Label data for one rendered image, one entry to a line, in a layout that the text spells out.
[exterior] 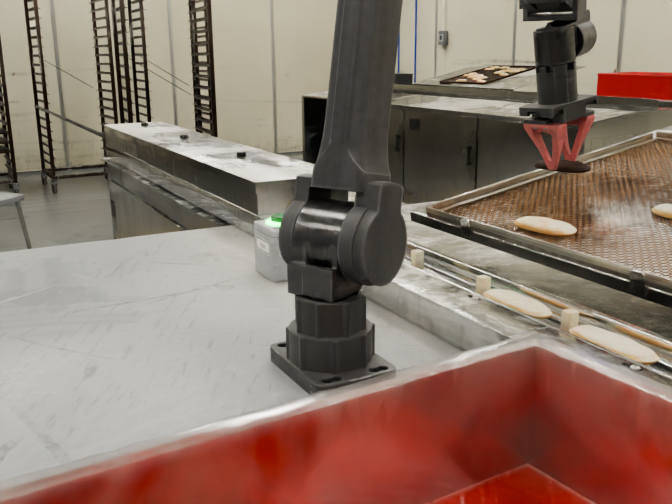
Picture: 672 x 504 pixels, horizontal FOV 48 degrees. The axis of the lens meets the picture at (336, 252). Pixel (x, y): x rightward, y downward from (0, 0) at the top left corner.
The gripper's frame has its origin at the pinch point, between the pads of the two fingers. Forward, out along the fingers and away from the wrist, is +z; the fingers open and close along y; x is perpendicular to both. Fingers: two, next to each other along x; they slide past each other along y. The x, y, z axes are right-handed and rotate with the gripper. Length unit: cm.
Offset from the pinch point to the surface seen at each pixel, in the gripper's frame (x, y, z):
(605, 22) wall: -285, -370, 16
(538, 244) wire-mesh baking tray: 14.5, 21.1, 4.2
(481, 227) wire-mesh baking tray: 3.3, 20.1, 4.1
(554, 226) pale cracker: 12.2, 15.6, 3.8
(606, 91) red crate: -210, -274, 44
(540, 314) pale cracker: 24.9, 32.4, 6.7
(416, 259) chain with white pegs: 1.4, 30.3, 5.9
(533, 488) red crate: 45, 54, 7
